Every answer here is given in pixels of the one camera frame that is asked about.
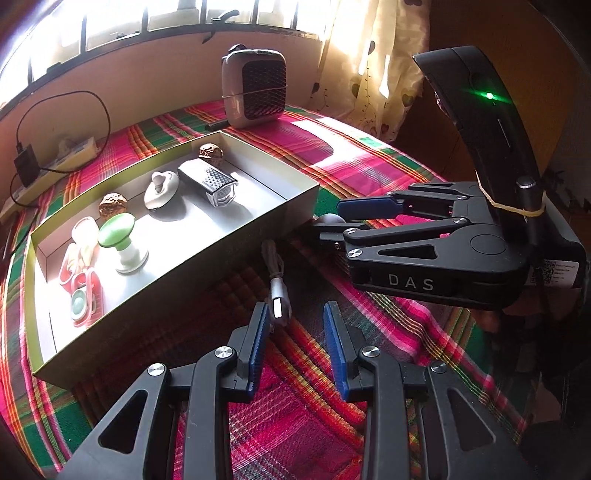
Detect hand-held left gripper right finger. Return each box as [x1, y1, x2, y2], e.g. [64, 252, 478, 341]
[323, 302, 536, 480]

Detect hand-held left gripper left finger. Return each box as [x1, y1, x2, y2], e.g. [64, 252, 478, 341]
[58, 302, 271, 480]

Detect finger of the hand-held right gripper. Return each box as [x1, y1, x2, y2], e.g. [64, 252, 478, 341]
[314, 217, 472, 274]
[337, 182, 485, 219]

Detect grey cable connector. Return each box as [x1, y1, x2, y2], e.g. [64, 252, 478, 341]
[261, 240, 292, 334]

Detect green white cardboard box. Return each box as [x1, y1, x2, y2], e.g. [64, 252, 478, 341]
[25, 130, 320, 389]

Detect black mini grater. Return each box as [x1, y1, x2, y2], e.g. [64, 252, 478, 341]
[178, 159, 239, 209]

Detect brown walnut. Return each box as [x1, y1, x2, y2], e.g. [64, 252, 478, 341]
[198, 143, 226, 164]
[100, 194, 128, 217]

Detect pink holder with round disc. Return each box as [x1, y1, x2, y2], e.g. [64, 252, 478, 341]
[69, 270, 103, 326]

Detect green mushroom-shaped knob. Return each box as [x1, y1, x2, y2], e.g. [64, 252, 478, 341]
[98, 215, 150, 274]

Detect pink loop-shaped clip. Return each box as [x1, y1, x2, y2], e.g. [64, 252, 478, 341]
[60, 242, 91, 289]

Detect plaid cloth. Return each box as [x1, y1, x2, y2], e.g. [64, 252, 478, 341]
[0, 102, 546, 480]

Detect cream dotted curtain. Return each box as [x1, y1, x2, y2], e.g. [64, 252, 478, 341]
[318, 0, 433, 142]

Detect beige heater with black grille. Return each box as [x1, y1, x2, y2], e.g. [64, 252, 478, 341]
[221, 44, 289, 129]

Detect white power strip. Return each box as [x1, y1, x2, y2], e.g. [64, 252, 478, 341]
[0, 137, 100, 223]

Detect window with black bars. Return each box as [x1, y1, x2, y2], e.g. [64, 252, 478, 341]
[0, 0, 324, 108]

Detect black charger adapter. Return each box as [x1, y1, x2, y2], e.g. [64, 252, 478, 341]
[13, 144, 39, 186]

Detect black window handle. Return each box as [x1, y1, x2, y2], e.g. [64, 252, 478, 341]
[203, 11, 236, 45]

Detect black charger cable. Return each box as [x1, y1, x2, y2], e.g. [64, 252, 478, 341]
[9, 89, 112, 206]

